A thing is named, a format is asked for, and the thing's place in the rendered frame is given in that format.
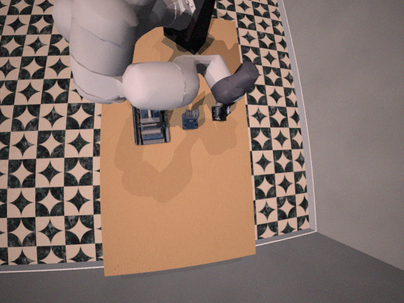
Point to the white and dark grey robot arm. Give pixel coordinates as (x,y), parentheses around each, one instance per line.
(101,49)

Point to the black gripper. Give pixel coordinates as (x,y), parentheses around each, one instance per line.
(225,109)

